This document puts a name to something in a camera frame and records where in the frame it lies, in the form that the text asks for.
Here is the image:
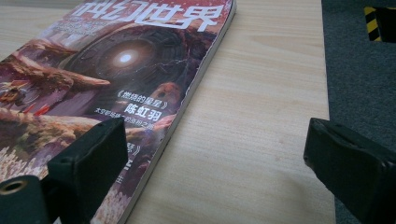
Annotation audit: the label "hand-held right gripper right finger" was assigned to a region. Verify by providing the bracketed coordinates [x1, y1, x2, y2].
[303, 117, 396, 224]

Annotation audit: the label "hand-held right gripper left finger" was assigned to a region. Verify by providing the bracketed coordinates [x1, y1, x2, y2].
[41, 117, 129, 224]

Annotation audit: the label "illustrated science fiction magazine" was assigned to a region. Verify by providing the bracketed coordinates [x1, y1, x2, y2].
[0, 0, 237, 224]

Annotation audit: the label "black stand base striped tape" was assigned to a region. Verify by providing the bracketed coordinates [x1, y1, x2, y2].
[363, 6, 396, 44]

